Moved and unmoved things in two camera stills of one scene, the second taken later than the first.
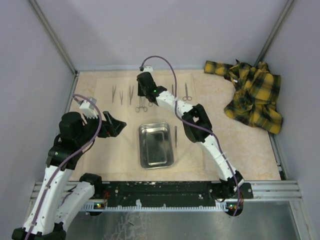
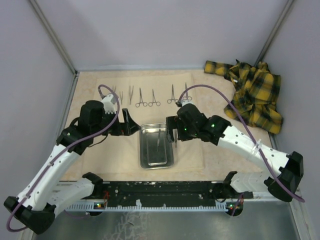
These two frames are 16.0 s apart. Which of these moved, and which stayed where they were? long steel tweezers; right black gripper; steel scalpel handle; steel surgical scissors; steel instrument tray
Moved: right black gripper
Stayed: steel instrument tray; steel surgical scissors; long steel tweezers; steel scalpel handle
